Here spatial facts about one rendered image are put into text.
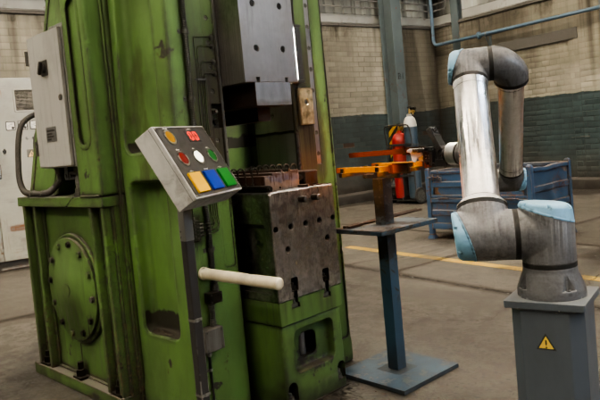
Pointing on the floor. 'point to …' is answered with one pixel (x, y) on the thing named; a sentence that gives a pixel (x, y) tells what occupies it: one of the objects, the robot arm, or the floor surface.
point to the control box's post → (193, 302)
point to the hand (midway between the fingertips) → (410, 149)
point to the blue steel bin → (439, 201)
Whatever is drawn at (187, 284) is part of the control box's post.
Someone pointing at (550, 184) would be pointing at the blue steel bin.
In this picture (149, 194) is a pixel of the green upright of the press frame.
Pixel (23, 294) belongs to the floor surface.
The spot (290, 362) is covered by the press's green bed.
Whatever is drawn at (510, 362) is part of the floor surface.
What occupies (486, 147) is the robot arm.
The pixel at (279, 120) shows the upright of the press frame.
